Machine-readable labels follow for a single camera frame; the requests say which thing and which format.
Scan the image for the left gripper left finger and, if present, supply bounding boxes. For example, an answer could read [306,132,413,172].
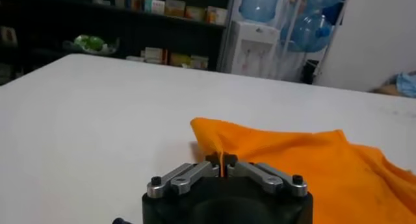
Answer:
[146,153,224,199]

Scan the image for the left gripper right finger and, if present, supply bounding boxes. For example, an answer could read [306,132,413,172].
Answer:
[224,153,309,197]

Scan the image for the orange t-shirt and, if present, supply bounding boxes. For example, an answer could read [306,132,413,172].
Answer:
[190,117,416,224]

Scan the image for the white water dispenser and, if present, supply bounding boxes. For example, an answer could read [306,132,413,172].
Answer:
[224,19,280,80]

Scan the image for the white metal jug rack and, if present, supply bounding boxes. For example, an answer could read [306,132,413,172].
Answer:
[276,0,350,83]

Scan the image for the cream carton green band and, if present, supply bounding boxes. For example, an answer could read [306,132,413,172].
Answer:
[185,6,207,21]

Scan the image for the white paper cup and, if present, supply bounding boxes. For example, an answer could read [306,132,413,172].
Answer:
[214,6,228,25]

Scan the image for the bowl of green fruit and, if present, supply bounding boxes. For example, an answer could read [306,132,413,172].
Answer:
[63,34,120,56]

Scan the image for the yellow labelled carton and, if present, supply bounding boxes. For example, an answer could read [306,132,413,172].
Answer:
[164,0,186,18]

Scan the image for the white carton teal stripe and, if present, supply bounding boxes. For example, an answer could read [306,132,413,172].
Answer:
[146,0,166,15]

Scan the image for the upright blue water jug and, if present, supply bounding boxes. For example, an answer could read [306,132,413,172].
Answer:
[239,0,282,23]

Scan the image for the black shelving unit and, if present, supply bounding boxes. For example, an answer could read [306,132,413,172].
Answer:
[0,0,235,83]

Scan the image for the white carton red print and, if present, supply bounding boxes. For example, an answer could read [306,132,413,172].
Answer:
[129,0,147,12]

